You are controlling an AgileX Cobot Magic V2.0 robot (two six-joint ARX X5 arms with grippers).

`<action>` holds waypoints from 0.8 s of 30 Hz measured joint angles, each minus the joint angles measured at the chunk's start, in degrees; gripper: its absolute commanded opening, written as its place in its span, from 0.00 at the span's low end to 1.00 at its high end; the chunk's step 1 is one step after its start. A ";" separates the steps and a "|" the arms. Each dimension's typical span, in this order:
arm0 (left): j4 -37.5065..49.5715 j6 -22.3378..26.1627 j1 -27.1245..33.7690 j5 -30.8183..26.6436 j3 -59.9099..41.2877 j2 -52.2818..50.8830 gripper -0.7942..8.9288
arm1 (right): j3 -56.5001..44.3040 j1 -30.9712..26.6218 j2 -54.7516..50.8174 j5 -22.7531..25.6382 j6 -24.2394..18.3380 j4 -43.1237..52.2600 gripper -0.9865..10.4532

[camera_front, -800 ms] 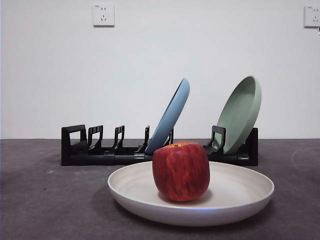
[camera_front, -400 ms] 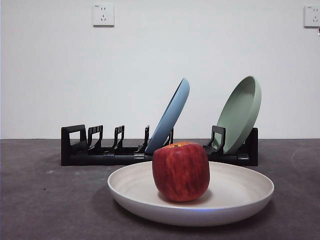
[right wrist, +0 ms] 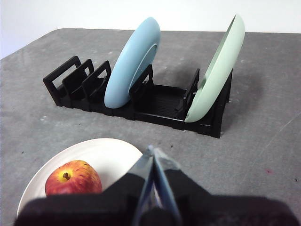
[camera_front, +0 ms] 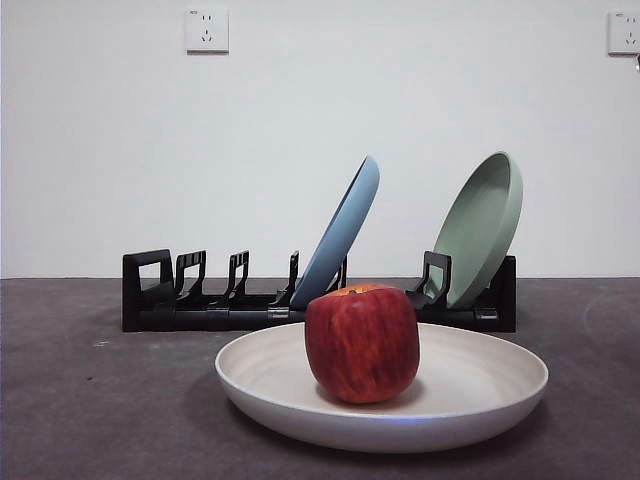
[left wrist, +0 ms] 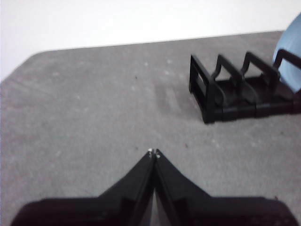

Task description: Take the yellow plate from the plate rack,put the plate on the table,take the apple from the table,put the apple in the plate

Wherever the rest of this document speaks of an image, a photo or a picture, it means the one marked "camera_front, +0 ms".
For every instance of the red apple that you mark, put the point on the red apple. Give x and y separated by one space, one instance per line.
360 345

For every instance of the cream yellow plate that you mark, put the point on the cream yellow plate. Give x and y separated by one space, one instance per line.
270 370

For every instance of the light blue plate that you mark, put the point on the light blue plate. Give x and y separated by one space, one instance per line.
345 225

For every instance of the black plate rack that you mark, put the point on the black plate rack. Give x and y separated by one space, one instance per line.
200 320

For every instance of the pale green plate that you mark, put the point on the pale green plate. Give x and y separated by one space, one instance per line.
475 225

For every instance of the white wall socket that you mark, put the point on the white wall socket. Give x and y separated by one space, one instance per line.
207 31
625 34

